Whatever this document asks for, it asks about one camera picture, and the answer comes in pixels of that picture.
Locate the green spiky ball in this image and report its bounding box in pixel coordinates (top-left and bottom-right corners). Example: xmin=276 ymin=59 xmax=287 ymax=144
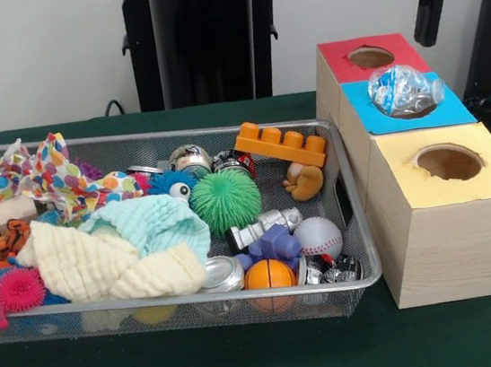
xmin=187 ymin=165 xmax=267 ymax=240

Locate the cream yellow cloth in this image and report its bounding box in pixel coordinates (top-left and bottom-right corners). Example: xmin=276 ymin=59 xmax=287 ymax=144
xmin=10 ymin=199 xmax=211 ymax=317

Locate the clear mesh bin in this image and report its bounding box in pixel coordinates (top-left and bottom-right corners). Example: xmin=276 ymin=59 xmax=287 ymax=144
xmin=0 ymin=98 xmax=390 ymax=364

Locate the white ball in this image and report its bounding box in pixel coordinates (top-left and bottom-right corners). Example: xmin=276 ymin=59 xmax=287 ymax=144
xmin=292 ymin=214 xmax=346 ymax=266

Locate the wooden box with three holes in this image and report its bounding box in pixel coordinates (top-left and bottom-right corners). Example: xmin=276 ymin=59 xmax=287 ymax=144
xmin=310 ymin=19 xmax=491 ymax=317

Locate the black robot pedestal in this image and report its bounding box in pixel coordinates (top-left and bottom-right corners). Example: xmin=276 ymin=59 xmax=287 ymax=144
xmin=106 ymin=0 xmax=309 ymax=118

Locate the pink spiky ball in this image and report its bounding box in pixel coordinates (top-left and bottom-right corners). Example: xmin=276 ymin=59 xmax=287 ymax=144
xmin=0 ymin=265 xmax=50 ymax=331

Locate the orange rubber toy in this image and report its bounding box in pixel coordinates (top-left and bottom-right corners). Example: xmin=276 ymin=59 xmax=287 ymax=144
xmin=231 ymin=112 xmax=331 ymax=179

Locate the small orange basketball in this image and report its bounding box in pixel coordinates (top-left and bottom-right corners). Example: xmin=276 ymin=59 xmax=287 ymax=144
xmin=241 ymin=255 xmax=302 ymax=318

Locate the polka dot cloth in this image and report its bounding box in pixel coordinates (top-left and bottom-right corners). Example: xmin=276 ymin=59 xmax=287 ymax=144
xmin=0 ymin=121 xmax=147 ymax=231

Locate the silver can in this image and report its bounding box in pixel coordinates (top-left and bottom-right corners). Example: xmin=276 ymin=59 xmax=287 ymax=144
xmin=197 ymin=254 xmax=248 ymax=297

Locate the mint green cloth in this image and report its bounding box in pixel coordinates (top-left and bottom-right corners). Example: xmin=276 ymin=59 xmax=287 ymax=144
xmin=75 ymin=188 xmax=215 ymax=284

